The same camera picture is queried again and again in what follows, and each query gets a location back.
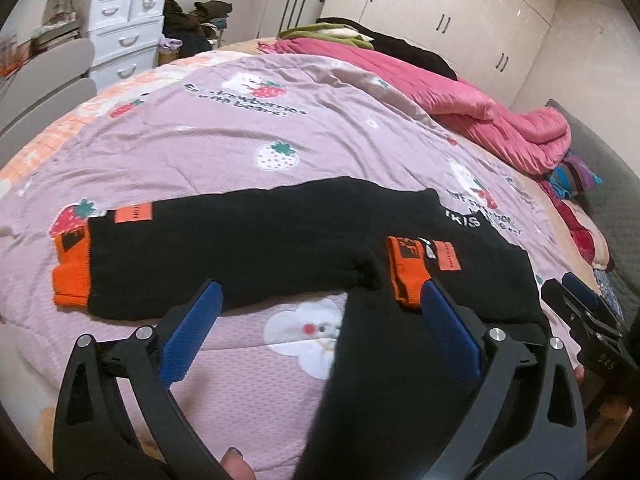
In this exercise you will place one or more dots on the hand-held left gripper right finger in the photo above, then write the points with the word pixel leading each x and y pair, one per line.
pixel 450 330

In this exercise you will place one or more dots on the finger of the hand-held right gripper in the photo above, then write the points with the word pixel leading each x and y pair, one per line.
pixel 582 290
pixel 560 300

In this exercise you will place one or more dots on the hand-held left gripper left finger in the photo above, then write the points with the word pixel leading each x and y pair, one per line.
pixel 192 332

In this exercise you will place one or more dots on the black pants with orange cuffs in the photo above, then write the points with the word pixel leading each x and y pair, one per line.
pixel 250 240

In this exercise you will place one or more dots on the pile of dark clothes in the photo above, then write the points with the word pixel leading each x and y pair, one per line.
pixel 190 30

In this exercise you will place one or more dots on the person's left hand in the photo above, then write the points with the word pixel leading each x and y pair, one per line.
pixel 239 465

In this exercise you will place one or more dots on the red cloth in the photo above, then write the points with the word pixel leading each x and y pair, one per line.
pixel 575 225

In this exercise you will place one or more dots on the grey padded headboard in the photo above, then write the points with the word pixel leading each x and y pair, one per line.
pixel 605 200

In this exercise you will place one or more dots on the striped colourful cloth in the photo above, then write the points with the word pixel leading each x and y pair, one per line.
pixel 575 175

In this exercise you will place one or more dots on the pink strawberry printed blanket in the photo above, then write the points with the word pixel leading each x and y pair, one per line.
pixel 200 150

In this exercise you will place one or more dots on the pink quilt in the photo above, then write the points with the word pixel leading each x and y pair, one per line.
pixel 450 95

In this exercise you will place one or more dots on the black cloth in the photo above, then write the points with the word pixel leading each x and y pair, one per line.
pixel 400 47

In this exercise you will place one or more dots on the grey chair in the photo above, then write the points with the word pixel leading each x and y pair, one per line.
pixel 45 85

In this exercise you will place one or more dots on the white drawer cabinet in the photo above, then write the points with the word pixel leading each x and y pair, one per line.
pixel 122 40

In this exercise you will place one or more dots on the green cloth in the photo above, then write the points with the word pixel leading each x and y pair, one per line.
pixel 310 31

